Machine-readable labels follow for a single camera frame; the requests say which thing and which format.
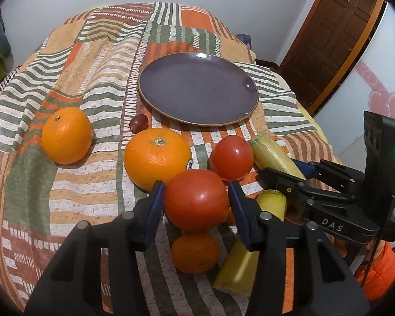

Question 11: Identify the person's right hand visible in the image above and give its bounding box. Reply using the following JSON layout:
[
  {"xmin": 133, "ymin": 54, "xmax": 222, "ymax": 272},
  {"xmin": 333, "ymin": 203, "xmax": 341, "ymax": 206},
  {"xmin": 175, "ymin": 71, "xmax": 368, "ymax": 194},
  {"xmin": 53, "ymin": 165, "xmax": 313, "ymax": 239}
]
[{"xmin": 333, "ymin": 238, "xmax": 386, "ymax": 261}]

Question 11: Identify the brown wooden door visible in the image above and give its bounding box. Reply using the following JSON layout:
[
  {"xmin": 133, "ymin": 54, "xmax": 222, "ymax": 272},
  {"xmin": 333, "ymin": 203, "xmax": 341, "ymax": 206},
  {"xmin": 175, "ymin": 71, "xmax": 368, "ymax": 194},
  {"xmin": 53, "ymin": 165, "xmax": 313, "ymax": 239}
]
[{"xmin": 280, "ymin": 0, "xmax": 385, "ymax": 115}]

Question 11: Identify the blue backpack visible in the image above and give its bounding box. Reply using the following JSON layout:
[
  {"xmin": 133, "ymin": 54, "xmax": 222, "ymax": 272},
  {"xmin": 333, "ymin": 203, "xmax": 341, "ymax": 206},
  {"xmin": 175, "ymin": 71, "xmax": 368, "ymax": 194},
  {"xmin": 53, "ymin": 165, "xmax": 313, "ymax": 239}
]
[{"xmin": 235, "ymin": 33, "xmax": 252, "ymax": 50}]

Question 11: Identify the red grape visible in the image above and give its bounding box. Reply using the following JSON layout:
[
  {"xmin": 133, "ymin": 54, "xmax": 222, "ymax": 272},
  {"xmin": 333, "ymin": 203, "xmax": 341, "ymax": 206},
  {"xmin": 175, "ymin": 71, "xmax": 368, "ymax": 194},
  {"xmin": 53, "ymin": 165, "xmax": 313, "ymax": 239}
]
[{"xmin": 129, "ymin": 114, "xmax": 149, "ymax": 134}]

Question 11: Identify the large orange with sticker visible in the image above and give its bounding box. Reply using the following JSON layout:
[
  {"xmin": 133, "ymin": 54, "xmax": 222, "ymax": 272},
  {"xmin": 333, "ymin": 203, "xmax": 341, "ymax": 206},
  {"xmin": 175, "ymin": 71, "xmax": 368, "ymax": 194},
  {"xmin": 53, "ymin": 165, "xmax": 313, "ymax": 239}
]
[{"xmin": 123, "ymin": 128, "xmax": 192, "ymax": 191}]

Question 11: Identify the purple ceramic plate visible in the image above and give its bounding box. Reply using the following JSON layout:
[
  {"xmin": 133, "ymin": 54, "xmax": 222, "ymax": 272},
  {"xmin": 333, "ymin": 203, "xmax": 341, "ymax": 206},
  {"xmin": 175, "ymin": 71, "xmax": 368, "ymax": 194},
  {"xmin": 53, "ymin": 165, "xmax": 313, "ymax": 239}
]
[{"xmin": 138, "ymin": 53, "xmax": 259, "ymax": 126}]

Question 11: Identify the small mandarin orange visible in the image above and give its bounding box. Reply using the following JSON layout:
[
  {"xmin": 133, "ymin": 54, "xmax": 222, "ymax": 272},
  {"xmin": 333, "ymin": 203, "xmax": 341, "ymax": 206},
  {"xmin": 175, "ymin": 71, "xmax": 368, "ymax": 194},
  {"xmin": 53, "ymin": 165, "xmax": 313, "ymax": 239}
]
[{"xmin": 171, "ymin": 233, "xmax": 220, "ymax": 275}]

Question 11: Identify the big red tomato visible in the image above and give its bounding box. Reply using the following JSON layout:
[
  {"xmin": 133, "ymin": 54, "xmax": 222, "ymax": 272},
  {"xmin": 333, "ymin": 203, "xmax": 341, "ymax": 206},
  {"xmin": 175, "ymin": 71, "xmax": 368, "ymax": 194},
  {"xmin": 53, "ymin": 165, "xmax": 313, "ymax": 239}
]
[{"xmin": 164, "ymin": 169, "xmax": 230, "ymax": 233}]

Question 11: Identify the smaller red tomato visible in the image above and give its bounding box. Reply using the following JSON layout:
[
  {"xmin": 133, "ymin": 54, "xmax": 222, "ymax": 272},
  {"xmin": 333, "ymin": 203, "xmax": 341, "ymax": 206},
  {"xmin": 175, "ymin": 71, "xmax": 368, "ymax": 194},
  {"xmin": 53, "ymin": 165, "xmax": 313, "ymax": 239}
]
[{"xmin": 209, "ymin": 135, "xmax": 254, "ymax": 181}]

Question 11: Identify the striped patchwork bedspread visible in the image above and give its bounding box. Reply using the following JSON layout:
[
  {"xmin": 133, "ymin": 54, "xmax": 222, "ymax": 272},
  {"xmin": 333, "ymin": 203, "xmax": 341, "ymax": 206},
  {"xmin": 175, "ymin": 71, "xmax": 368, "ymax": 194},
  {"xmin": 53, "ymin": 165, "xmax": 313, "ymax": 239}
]
[{"xmin": 0, "ymin": 2, "xmax": 335, "ymax": 311}]

